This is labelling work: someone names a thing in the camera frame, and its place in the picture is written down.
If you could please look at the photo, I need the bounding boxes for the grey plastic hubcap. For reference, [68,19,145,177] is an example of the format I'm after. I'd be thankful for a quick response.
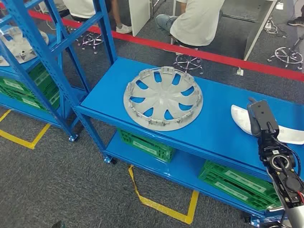
[0,27,49,67]
[123,66,204,132]

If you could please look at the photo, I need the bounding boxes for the floor cables with power strip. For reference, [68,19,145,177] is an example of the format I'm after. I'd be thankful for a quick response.
[264,17,287,39]

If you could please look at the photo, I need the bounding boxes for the yellow floor tape marking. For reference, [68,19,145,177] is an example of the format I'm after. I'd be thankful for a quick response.
[128,165,199,225]
[0,109,51,150]

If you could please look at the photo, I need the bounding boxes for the chrome chair base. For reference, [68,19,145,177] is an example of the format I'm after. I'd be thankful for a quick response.
[173,53,204,75]
[267,34,304,70]
[75,31,104,54]

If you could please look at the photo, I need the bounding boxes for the white desk panel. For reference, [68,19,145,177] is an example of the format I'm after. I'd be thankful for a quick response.
[128,0,151,37]

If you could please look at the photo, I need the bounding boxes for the red floor tape line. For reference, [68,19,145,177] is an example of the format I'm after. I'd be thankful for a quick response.
[0,2,304,83]

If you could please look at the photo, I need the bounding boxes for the white desk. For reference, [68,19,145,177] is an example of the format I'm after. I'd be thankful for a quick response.
[222,0,279,77]

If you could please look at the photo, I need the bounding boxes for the blue metal shelf rack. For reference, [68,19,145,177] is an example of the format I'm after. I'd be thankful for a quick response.
[0,0,92,142]
[0,0,304,228]

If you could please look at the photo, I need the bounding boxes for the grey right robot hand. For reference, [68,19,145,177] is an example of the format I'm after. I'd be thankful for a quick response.
[247,96,262,138]

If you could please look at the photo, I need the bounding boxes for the white curved plastic part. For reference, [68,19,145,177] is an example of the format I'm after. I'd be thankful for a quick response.
[231,104,304,145]

